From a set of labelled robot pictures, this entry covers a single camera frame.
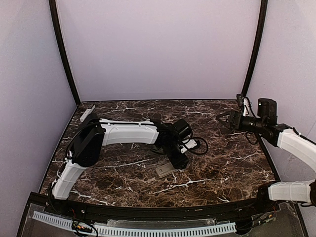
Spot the small white bar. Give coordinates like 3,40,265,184
79,104,95,122

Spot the right black frame post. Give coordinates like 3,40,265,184
241,0,268,96

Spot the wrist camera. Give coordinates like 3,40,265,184
237,93,251,117
180,139,198,154

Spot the black frame post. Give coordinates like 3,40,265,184
48,0,81,107
241,0,268,96

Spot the left grey cable duct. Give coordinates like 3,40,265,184
32,211,73,231

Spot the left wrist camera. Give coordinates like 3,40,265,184
180,139,198,154

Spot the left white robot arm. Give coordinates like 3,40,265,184
49,113,198,199

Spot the left black frame post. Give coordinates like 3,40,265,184
48,0,81,107

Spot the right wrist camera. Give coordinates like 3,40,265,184
237,93,251,117

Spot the grey cable duct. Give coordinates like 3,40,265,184
93,222,237,236
32,211,73,231

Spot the right grey cable duct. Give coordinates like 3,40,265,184
93,222,237,236

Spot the grey remote control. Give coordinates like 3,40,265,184
156,162,179,178

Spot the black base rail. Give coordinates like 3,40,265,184
27,192,279,223

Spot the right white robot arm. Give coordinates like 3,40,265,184
216,94,316,206

